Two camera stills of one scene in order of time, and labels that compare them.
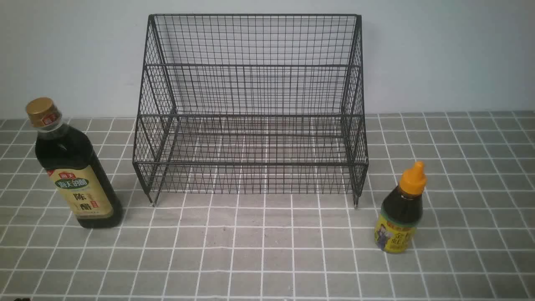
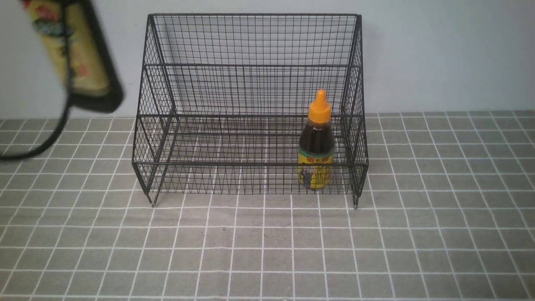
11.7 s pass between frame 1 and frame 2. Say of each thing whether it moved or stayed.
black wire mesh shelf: stayed
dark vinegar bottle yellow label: moved
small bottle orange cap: moved
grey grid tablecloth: stayed
